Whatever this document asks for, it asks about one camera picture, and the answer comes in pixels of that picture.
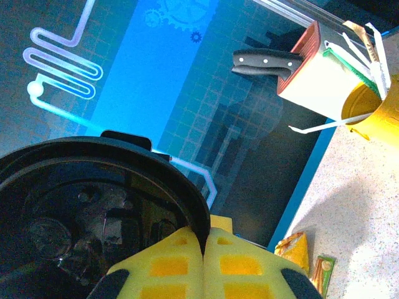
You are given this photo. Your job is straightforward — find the green wrapped straw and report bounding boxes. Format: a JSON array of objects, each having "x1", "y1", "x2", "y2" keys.
[{"x1": 322, "y1": 40, "x2": 383, "y2": 101}]

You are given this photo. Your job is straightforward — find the yellow snack packet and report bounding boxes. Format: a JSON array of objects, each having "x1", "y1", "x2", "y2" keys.
[{"x1": 274, "y1": 231, "x2": 310, "y2": 277}]

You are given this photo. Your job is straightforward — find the black-handled knife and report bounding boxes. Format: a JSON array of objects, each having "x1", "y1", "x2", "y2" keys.
[{"x1": 233, "y1": 49, "x2": 305, "y2": 72}]

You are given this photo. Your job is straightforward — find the white plastic spoon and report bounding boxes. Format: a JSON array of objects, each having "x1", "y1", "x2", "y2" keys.
[{"x1": 364, "y1": 21, "x2": 392, "y2": 96}]

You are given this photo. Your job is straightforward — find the white knife block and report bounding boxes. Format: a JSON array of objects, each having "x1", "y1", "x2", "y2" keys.
[{"x1": 276, "y1": 20, "x2": 373, "y2": 121}]

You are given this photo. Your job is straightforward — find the wooden stirrer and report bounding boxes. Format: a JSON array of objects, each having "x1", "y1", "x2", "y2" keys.
[{"x1": 342, "y1": 20, "x2": 380, "y2": 63}]

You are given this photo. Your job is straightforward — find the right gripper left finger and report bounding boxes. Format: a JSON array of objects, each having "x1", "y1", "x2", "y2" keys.
[{"x1": 87, "y1": 225, "x2": 205, "y2": 299}]

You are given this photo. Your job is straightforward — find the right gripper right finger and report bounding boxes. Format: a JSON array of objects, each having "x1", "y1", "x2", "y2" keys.
[{"x1": 202, "y1": 214, "x2": 324, "y2": 299}]

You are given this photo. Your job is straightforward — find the yellow mug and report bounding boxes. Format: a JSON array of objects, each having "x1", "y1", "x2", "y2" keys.
[{"x1": 340, "y1": 74, "x2": 399, "y2": 145}]

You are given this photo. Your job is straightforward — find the thin white straw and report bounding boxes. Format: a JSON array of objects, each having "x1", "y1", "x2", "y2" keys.
[{"x1": 288, "y1": 112, "x2": 373, "y2": 135}]

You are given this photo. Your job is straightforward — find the black plastic cup lid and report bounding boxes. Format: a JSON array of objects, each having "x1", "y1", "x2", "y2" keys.
[{"x1": 0, "y1": 130, "x2": 211, "y2": 299}]

